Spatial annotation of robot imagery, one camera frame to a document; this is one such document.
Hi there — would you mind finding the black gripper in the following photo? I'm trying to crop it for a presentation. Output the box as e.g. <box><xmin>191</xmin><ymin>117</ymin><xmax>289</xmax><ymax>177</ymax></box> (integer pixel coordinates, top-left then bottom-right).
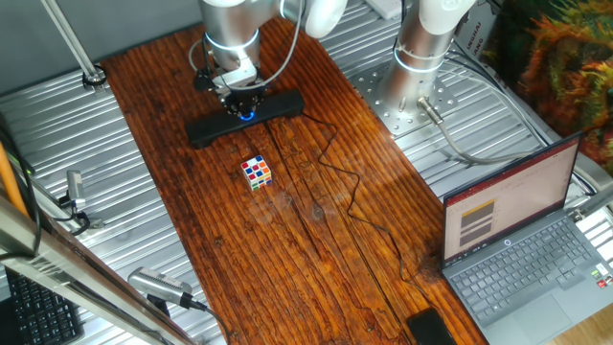
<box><xmin>218</xmin><ymin>80</ymin><xmax>267</xmax><ymax>119</ymax></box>

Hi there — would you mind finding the black soundbar speaker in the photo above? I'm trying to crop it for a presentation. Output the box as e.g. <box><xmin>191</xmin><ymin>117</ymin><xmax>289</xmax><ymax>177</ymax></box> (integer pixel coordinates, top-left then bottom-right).
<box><xmin>185</xmin><ymin>88</ymin><xmax>307</xmax><ymax>150</ymax></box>

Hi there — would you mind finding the white Rubik's cube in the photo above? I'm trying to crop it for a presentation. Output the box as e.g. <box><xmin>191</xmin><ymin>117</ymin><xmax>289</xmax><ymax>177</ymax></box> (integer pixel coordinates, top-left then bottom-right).
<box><xmin>239</xmin><ymin>154</ymin><xmax>273</xmax><ymax>193</ymax></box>

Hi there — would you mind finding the white power strip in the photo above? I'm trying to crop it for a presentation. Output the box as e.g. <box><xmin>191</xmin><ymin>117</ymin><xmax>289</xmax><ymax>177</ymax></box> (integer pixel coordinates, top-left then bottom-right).
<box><xmin>363</xmin><ymin>0</ymin><xmax>404</xmax><ymax>21</ymax></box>

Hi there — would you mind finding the metal pole stand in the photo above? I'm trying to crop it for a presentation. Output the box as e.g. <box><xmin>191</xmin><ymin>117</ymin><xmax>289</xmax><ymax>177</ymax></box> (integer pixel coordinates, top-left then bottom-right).
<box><xmin>40</xmin><ymin>0</ymin><xmax>109</xmax><ymax>91</ymax></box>

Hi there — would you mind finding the box with printed letters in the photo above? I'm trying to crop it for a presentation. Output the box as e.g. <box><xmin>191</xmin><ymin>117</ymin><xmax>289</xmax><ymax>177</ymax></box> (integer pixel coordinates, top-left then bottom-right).
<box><xmin>452</xmin><ymin>0</ymin><xmax>509</xmax><ymax>87</ymax></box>

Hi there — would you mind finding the orange stick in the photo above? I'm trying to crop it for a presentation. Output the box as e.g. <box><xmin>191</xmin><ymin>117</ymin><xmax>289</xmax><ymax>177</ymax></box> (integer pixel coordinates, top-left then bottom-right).
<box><xmin>0</xmin><ymin>141</ymin><xmax>30</xmax><ymax>219</ymax></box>

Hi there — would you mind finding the black smartphone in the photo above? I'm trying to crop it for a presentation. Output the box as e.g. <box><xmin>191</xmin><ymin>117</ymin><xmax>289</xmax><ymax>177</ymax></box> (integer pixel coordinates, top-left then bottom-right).
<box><xmin>405</xmin><ymin>308</ymin><xmax>459</xmax><ymax>345</ymax></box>

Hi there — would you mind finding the black keyboard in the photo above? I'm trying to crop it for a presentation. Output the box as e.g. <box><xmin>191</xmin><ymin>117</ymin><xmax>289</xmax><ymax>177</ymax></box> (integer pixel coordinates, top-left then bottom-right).
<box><xmin>4</xmin><ymin>267</ymin><xmax>85</xmax><ymax>345</ymax></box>

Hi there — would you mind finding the grey laptop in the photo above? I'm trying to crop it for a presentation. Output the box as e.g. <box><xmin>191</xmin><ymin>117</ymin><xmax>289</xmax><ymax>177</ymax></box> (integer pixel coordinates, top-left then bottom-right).
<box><xmin>441</xmin><ymin>131</ymin><xmax>613</xmax><ymax>345</ymax></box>

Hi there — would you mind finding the orange green fuzzy plush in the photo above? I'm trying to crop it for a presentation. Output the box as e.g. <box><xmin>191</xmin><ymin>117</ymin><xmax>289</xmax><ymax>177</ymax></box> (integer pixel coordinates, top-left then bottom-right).
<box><xmin>497</xmin><ymin>0</ymin><xmax>613</xmax><ymax>176</ymax></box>

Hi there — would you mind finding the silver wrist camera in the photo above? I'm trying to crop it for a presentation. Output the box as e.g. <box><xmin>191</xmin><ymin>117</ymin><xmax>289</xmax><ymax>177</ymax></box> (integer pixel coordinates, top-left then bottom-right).
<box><xmin>193</xmin><ymin>59</ymin><xmax>260</xmax><ymax>95</ymax></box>

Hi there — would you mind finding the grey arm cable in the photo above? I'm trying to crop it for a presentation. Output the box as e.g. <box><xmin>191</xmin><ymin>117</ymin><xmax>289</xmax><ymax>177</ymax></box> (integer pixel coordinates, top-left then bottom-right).
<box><xmin>188</xmin><ymin>0</ymin><xmax>306</xmax><ymax>92</ymax></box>

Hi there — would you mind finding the thin black speaker cable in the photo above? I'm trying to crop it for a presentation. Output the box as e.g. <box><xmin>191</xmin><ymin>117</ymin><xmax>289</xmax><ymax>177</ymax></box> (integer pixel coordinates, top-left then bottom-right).
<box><xmin>301</xmin><ymin>112</ymin><xmax>435</xmax><ymax>312</ymax></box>

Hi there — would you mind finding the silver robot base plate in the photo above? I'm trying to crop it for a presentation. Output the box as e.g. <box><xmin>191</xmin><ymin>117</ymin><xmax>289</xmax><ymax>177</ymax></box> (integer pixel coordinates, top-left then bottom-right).
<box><xmin>349</xmin><ymin>61</ymin><xmax>459</xmax><ymax>138</ymax></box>

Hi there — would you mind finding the grey conduit cable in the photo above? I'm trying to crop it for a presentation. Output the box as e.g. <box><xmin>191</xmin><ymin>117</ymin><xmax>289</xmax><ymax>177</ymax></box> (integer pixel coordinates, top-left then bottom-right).
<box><xmin>416</xmin><ymin>97</ymin><xmax>545</xmax><ymax>167</ymax></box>

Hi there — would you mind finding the silver finned camera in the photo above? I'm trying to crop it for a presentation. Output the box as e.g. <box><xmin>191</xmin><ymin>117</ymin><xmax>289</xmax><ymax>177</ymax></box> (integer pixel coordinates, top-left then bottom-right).
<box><xmin>127</xmin><ymin>266</ymin><xmax>208</xmax><ymax>311</ymax></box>

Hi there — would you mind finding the black camera cable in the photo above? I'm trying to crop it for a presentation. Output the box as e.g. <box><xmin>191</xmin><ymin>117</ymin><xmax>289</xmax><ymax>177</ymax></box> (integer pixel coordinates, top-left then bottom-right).
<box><xmin>189</xmin><ymin>299</ymin><xmax>234</xmax><ymax>345</ymax></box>

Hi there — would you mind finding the grey metal frame bar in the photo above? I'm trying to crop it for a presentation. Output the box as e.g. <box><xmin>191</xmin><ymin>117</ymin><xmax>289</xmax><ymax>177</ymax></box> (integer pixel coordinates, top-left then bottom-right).
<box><xmin>0</xmin><ymin>194</ymin><xmax>197</xmax><ymax>345</ymax></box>

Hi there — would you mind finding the white thin cable bundle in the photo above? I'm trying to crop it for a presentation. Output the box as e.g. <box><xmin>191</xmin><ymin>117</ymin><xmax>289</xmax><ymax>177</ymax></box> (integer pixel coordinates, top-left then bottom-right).
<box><xmin>443</xmin><ymin>50</ymin><xmax>598</xmax><ymax>196</ymax></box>

